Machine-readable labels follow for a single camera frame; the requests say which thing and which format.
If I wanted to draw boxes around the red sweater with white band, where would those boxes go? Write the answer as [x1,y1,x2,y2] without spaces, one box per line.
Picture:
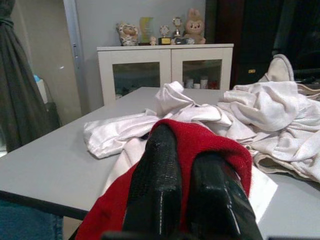
[74,118,253,240]

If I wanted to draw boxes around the tall black cabinet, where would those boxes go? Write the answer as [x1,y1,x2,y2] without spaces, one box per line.
[216,0,320,87]

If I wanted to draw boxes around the small dark object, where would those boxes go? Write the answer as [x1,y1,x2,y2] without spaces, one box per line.
[171,37,196,46]

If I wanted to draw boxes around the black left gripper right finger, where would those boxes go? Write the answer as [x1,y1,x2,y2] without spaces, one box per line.
[183,151,265,240]

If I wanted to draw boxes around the white cabinet with glass doors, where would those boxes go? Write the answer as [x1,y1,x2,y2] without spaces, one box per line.
[96,43,235,106]

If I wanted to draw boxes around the grey aluminium post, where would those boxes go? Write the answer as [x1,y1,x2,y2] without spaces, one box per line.
[63,0,87,116]

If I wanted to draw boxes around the white long-sleeve shirt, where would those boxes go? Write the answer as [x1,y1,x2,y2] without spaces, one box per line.
[83,81,236,161]

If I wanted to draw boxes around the dark grey curtain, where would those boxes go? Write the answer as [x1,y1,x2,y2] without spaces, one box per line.
[0,0,62,153]

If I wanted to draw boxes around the silver cup trophy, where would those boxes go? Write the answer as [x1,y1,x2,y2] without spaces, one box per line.
[171,16,183,38]

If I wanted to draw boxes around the plush cat toy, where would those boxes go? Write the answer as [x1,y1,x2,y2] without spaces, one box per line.
[116,22,140,47]

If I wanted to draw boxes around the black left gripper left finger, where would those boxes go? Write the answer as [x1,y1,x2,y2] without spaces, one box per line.
[123,123,183,233]

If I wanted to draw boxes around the gold round trophy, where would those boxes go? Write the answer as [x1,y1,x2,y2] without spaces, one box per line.
[159,24,172,45]

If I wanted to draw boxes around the blue denim jeans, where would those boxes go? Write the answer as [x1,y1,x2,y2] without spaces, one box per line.
[0,199,65,240]

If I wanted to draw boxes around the rabbit plush toy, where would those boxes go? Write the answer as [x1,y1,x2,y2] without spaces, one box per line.
[183,7,207,45]

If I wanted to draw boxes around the green glass trophy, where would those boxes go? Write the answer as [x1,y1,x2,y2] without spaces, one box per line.
[138,16,155,46]

